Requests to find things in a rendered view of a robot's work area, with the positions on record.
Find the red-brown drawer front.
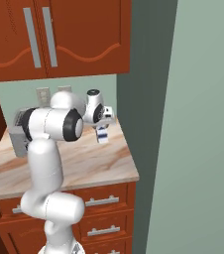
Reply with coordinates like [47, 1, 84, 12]
[78, 209, 135, 245]
[0, 195, 31, 224]
[71, 183, 131, 216]
[81, 237, 134, 254]

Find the white blue striped drink can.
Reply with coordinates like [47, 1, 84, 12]
[96, 125, 110, 144]

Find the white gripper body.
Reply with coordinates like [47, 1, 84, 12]
[90, 115, 117, 129]

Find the grey toaster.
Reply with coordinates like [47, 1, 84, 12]
[7, 108, 32, 159]

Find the red-brown base cupboard door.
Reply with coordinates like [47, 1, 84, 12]
[0, 218, 50, 254]

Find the red-brown wall cupboard door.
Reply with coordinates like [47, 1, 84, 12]
[0, 0, 48, 82]
[46, 0, 132, 79]

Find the grey cupboard door handle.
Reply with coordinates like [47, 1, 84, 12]
[22, 7, 43, 69]
[42, 6, 58, 68]

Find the grey wall outlet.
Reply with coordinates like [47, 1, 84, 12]
[36, 86, 52, 109]
[56, 84, 73, 94]

